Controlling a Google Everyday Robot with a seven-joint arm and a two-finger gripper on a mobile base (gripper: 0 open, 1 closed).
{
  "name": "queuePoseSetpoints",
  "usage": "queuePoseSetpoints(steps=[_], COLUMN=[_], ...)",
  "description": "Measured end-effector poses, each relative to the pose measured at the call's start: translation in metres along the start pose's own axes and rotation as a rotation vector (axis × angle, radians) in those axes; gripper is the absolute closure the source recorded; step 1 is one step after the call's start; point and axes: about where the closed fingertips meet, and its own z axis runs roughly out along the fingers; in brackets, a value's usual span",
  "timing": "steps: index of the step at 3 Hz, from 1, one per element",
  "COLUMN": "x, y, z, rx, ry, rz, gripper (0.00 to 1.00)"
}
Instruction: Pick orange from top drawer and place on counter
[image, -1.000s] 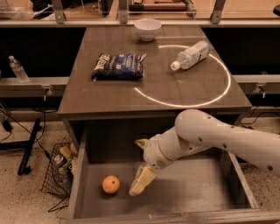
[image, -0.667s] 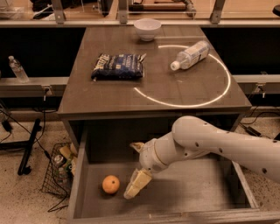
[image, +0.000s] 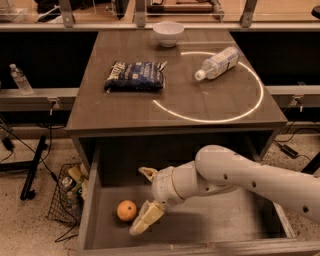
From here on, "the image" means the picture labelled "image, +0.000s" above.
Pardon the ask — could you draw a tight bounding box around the white ceramic bowl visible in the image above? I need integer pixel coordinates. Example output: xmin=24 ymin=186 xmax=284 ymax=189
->
xmin=153 ymin=21 xmax=184 ymax=47

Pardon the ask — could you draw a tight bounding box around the metal can in basket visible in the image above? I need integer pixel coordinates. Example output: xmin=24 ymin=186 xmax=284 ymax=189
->
xmin=62 ymin=177 xmax=75 ymax=191

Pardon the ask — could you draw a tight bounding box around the black wire basket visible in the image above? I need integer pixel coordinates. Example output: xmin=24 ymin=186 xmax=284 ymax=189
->
xmin=48 ymin=163 xmax=87 ymax=225

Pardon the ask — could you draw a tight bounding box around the orange fruit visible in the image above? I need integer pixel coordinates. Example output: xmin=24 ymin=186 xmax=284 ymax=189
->
xmin=117 ymin=200 xmax=137 ymax=222

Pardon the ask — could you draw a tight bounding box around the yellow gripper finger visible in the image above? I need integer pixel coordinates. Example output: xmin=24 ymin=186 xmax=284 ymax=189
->
xmin=129 ymin=200 xmax=164 ymax=236
xmin=138 ymin=167 xmax=158 ymax=182

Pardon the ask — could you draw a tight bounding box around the open grey top drawer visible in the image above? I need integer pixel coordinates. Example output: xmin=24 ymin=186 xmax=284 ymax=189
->
xmin=76 ymin=134 xmax=320 ymax=256

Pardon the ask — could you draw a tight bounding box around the black power adapter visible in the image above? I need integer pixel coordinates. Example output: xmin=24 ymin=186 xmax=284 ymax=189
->
xmin=280 ymin=145 xmax=298 ymax=159

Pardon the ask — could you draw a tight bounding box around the clear plastic water bottle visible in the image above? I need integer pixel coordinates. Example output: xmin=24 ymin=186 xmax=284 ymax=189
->
xmin=195 ymin=46 xmax=240 ymax=81

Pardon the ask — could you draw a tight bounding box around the black metal stand leg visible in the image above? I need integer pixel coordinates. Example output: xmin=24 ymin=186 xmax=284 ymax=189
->
xmin=20 ymin=136 xmax=47 ymax=201

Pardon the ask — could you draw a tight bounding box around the small upright water bottle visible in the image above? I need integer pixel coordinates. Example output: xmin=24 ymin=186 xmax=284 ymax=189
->
xmin=9 ymin=64 xmax=33 ymax=95

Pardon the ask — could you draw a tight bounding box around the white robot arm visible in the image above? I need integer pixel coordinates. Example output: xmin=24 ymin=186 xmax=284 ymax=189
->
xmin=129 ymin=145 xmax=320 ymax=236

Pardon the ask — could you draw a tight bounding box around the grey wooden cabinet counter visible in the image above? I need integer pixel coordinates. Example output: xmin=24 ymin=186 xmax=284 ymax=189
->
xmin=66 ymin=29 xmax=287 ymax=169

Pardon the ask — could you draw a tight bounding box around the dark blue chip bag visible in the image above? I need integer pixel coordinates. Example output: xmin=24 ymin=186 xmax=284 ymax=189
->
xmin=104 ymin=61 xmax=167 ymax=92

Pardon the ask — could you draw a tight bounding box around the black floor cable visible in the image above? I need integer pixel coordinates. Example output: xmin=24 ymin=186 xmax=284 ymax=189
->
xmin=0 ymin=99 xmax=80 ymax=244

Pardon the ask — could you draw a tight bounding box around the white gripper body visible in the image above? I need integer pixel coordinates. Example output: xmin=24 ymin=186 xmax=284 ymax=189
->
xmin=151 ymin=167 xmax=184 ymax=206

